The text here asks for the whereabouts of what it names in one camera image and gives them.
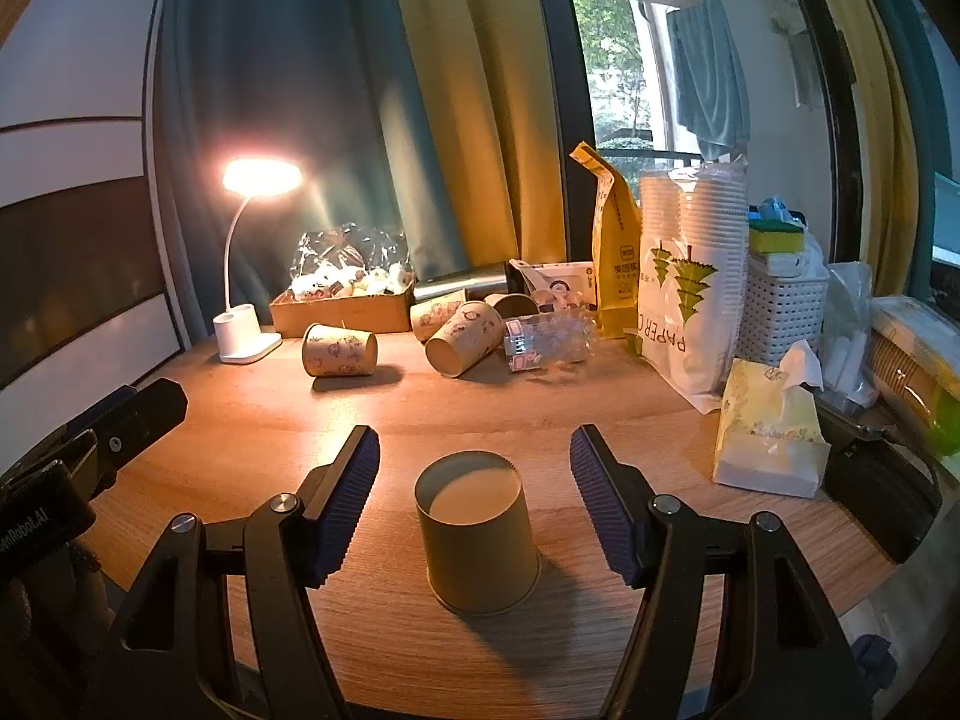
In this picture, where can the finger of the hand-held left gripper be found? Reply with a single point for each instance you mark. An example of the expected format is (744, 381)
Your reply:
(142, 416)

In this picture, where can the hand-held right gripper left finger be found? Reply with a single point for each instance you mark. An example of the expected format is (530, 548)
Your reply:
(346, 499)

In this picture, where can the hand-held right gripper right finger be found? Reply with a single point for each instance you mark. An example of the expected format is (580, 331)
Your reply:
(600, 499)

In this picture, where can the plain brown paper cup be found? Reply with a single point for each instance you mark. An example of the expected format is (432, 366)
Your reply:
(480, 547)

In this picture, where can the printed brown paper cup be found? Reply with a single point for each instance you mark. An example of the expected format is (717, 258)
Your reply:
(514, 305)
(469, 337)
(433, 315)
(341, 351)

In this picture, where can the white desk lamp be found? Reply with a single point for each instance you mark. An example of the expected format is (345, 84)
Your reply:
(241, 341)

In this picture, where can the clear plastic packaging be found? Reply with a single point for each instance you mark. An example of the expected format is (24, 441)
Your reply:
(551, 337)

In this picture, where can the tissue pack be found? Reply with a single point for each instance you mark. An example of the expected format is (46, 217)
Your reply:
(769, 431)

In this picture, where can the cardboard box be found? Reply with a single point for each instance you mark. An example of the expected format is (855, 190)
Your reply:
(337, 315)

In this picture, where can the bag of white paper cups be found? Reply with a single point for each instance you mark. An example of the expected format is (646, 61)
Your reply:
(690, 315)

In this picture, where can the white carton box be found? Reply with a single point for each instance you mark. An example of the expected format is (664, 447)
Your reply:
(562, 281)

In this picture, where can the steel thermos bottle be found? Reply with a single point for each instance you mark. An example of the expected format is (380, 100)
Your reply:
(450, 286)

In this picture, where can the clear bag of sweets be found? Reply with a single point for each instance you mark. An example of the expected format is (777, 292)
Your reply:
(352, 259)

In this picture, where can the yellow paper bag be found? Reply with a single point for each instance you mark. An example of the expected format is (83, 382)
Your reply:
(616, 255)

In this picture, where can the white plastic basket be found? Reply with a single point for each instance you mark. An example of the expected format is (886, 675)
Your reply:
(784, 307)

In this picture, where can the black pouch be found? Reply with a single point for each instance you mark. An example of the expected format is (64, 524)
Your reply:
(877, 487)

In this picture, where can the white plastic bag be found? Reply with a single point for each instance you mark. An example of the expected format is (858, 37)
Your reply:
(851, 322)

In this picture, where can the yellow green sponge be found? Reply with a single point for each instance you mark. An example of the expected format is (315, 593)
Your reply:
(776, 238)

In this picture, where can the blue plastic bag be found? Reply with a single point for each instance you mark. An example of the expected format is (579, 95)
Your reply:
(780, 210)

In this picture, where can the plastic-wrapped brown packet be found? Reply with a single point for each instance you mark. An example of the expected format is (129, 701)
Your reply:
(911, 360)

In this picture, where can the teal curtain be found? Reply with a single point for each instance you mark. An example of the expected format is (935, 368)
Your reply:
(285, 90)

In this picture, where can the yellow curtain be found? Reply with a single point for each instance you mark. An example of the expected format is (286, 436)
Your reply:
(480, 90)
(874, 127)

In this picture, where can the hanging teal garment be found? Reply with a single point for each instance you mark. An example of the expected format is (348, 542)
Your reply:
(709, 75)

